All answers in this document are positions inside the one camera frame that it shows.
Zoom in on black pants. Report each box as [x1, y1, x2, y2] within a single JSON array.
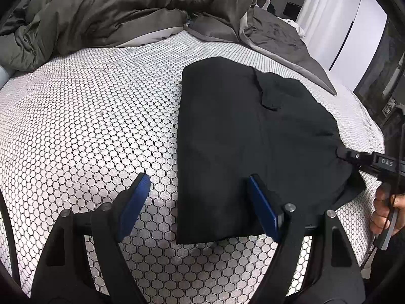
[[176, 57, 366, 244]]

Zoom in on person's right hand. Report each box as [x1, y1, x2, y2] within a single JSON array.
[[370, 183, 405, 235]]

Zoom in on white curtain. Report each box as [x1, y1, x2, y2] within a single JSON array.
[[297, 0, 387, 92]]

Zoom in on hexagon pattern mattress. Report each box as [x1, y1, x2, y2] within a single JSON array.
[[0, 29, 385, 298]]

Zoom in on light blue pillow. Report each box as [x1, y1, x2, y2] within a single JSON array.
[[0, 66, 14, 88]]

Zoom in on grey duvet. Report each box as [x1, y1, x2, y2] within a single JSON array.
[[1, 0, 336, 94]]

